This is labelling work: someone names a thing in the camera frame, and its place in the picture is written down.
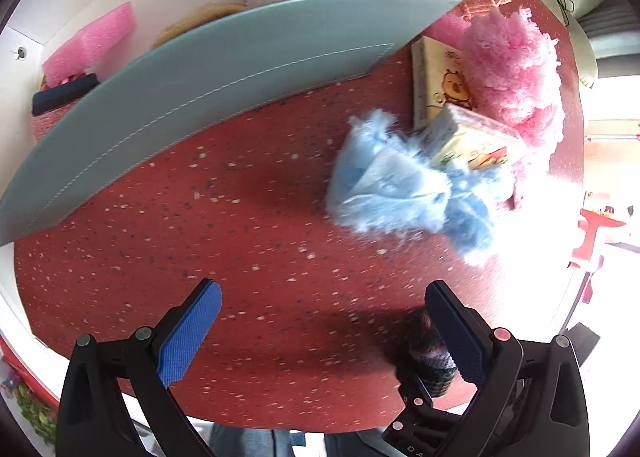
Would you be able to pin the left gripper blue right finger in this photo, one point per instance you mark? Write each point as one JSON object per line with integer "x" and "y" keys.
{"x": 464, "y": 332}

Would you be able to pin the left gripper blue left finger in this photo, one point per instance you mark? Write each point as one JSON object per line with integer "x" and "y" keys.
{"x": 183, "y": 329}

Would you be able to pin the multicolour striped knitted hat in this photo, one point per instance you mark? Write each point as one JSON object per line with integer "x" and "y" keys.
{"x": 425, "y": 356}

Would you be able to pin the light blue fluffy cloth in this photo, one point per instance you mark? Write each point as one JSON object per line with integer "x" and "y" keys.
{"x": 383, "y": 183}

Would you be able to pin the red plastic stool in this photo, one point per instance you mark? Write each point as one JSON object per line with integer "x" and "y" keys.
{"x": 588, "y": 257}

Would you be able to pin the small tissue box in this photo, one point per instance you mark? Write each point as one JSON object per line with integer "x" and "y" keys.
{"x": 461, "y": 136}

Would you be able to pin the pink navy knitted hat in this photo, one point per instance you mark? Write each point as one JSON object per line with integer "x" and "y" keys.
{"x": 51, "y": 103}

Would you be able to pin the pink fluffy duster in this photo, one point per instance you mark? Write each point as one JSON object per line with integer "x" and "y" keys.
{"x": 511, "y": 68}

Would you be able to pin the large white storage box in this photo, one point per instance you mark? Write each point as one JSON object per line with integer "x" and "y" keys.
{"x": 199, "y": 79}

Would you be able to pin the beige knitted hat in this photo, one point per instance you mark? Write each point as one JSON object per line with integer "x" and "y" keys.
{"x": 202, "y": 15}

